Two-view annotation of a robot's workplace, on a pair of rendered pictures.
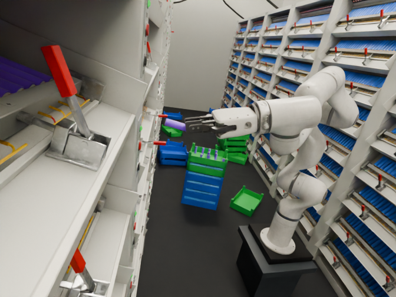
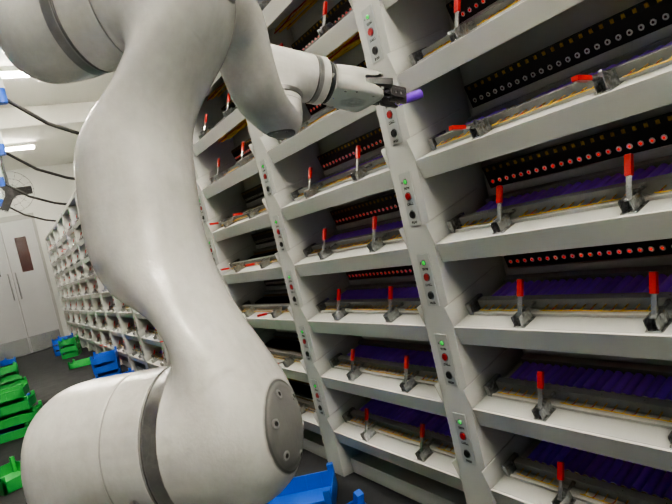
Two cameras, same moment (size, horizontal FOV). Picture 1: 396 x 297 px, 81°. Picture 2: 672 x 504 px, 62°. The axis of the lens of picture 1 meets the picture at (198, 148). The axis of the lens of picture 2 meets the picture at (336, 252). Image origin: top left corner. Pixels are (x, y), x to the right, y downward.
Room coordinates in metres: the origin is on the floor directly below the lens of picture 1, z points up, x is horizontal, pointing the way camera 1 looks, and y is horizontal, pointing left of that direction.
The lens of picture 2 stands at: (1.50, -0.54, 0.81)
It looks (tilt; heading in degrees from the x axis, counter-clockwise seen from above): 2 degrees down; 159
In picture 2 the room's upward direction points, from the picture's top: 13 degrees counter-clockwise
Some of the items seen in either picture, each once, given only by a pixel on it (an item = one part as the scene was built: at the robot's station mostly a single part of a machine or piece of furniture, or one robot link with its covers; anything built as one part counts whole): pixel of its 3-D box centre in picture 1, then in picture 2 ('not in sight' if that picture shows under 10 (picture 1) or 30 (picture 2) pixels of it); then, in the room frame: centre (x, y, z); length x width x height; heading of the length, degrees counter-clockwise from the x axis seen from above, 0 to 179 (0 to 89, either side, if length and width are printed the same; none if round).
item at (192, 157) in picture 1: (208, 155); not in sight; (1.68, -0.09, 0.44); 0.30 x 0.20 x 0.08; 87
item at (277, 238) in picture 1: (282, 227); not in sight; (1.01, -0.52, 0.40); 0.19 x 0.19 x 0.18
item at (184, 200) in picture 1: (200, 195); not in sight; (1.68, -0.09, 0.04); 0.30 x 0.20 x 0.08; 87
